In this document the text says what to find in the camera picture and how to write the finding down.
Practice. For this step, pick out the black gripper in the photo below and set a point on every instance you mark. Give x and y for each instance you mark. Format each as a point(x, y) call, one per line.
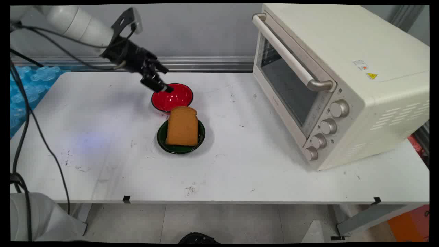
point(128, 55)

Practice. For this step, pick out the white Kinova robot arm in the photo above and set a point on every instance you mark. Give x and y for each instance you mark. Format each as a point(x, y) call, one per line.
point(75, 24)

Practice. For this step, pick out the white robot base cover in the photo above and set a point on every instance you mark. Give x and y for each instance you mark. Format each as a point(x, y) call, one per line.
point(41, 219)

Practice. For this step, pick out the red bowl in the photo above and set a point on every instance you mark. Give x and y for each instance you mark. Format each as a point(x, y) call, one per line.
point(175, 99)

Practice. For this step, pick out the brown bread slice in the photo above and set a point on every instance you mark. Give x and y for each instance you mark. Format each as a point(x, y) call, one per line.
point(181, 127)

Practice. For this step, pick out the dark green plate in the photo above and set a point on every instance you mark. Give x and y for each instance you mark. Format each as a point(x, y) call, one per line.
point(181, 150)

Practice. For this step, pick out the blue bubble wrap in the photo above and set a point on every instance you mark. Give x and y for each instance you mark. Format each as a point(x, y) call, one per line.
point(27, 92)

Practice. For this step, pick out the black round object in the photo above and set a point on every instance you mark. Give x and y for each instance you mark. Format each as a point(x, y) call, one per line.
point(199, 238)

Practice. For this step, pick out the silver oven knob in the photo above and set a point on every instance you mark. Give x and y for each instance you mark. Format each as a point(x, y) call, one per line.
point(339, 108)
point(328, 126)
point(319, 141)
point(311, 153)

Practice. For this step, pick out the cream toaster oven body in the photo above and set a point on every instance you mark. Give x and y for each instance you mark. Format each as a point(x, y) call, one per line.
point(377, 44)

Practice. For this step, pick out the grey table leg brace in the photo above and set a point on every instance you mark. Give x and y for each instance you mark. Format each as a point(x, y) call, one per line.
point(370, 219)

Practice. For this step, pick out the red object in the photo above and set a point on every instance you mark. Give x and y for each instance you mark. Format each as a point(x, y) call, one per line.
point(416, 144)

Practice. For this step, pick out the orange box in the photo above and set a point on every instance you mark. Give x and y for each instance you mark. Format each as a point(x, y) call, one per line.
point(410, 224)

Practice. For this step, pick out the aluminium rail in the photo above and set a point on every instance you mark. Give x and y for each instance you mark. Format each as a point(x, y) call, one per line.
point(205, 63)

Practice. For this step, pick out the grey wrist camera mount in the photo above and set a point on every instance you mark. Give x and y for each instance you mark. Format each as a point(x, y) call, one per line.
point(132, 17)

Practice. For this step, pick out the grey aluminium post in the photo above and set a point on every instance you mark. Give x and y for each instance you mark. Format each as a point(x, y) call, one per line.
point(403, 17)

